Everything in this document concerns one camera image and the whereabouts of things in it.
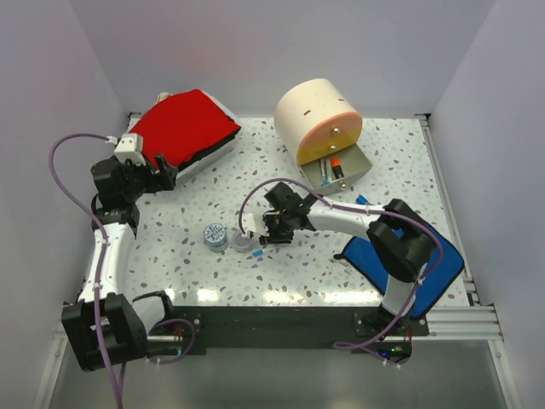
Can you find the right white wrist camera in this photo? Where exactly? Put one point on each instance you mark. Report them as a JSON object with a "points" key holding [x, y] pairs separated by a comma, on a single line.
{"points": [[254, 224]]}

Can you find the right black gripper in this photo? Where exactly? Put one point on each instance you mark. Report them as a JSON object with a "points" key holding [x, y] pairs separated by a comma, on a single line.
{"points": [[272, 238]]}

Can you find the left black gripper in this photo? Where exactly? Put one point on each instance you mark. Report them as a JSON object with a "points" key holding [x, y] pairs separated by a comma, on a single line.
{"points": [[163, 181]]}

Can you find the blue microfiber cloth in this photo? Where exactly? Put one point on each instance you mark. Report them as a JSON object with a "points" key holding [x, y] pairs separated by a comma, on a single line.
{"points": [[443, 264]]}

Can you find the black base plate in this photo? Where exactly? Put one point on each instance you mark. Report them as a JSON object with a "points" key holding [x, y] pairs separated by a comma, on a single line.
{"points": [[197, 329]]}

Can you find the blue patterned tape roll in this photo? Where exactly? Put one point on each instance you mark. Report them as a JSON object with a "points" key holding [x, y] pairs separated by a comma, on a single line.
{"points": [[215, 237]]}

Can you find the black orange highlighter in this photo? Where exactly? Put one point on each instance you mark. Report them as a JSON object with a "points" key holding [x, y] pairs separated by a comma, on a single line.
{"points": [[336, 168]]}

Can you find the round beige drawer organizer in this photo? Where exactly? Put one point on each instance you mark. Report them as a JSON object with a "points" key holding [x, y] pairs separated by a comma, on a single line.
{"points": [[314, 120]]}

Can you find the white plastic basket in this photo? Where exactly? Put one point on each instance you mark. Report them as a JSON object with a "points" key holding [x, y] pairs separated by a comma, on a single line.
{"points": [[213, 149]]}

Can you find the purple glitter tape roll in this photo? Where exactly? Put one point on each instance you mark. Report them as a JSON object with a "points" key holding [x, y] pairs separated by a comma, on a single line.
{"points": [[242, 242]]}

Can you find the black cloth under red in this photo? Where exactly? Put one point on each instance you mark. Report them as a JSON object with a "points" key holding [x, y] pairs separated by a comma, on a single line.
{"points": [[219, 130]]}

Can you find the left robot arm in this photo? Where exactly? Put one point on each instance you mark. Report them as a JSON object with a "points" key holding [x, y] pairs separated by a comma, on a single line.
{"points": [[103, 320]]}

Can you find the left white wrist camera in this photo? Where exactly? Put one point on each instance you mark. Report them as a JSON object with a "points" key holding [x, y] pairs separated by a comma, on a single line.
{"points": [[129, 150]]}

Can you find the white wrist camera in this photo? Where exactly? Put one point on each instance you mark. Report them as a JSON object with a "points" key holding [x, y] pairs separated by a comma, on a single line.
{"points": [[254, 224], [129, 150]]}

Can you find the blue grey glue stick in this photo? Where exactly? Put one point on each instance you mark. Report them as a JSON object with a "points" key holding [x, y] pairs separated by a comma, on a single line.
{"points": [[361, 200]]}

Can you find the white pen blue clip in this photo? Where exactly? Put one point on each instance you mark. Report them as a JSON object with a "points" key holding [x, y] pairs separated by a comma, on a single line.
{"points": [[323, 170]]}

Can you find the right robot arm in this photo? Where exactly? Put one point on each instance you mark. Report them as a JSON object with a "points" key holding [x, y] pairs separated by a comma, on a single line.
{"points": [[322, 214]]}

